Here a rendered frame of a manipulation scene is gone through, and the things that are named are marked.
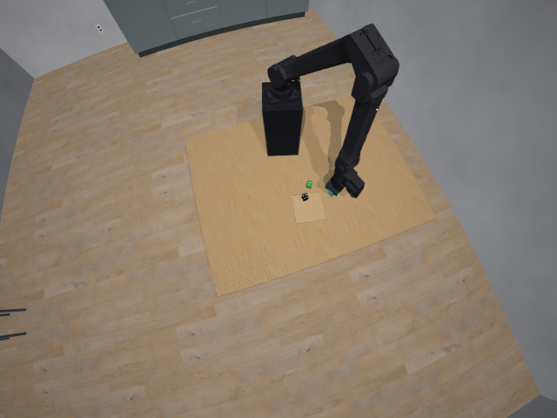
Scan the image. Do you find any beige flat mat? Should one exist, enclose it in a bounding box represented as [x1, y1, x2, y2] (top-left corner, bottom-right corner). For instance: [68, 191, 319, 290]
[292, 192, 325, 224]

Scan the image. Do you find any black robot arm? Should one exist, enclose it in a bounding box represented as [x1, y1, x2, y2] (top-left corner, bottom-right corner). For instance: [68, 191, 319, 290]
[265, 24, 399, 199]

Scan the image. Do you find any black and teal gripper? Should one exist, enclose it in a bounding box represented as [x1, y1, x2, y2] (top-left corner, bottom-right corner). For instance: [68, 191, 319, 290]
[325, 174, 344, 196]

